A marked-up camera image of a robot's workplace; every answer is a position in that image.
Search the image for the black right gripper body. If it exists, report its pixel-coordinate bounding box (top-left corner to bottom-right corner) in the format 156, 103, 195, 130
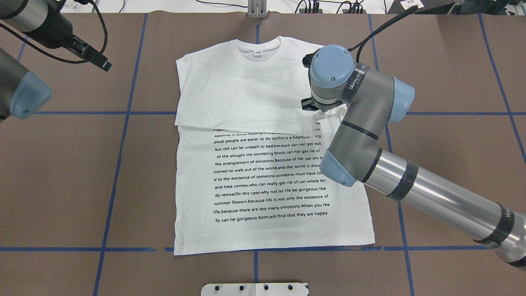
301, 51, 329, 112

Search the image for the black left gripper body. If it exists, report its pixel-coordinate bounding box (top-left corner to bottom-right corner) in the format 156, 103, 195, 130
65, 35, 105, 65

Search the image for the white printed t-shirt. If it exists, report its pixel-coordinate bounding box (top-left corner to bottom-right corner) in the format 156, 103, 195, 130
173, 36, 375, 255

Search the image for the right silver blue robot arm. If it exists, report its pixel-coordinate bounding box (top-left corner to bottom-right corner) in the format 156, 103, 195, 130
301, 45, 526, 270

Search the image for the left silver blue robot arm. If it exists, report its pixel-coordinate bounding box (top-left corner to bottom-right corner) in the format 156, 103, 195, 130
0, 0, 111, 122

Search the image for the aluminium frame post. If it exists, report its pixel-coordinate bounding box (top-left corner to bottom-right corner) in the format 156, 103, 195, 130
247, 0, 268, 19

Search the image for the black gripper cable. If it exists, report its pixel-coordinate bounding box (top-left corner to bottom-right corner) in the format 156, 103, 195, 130
347, 4, 420, 62

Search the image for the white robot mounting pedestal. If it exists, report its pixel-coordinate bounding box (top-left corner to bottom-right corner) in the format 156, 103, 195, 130
201, 282, 309, 296

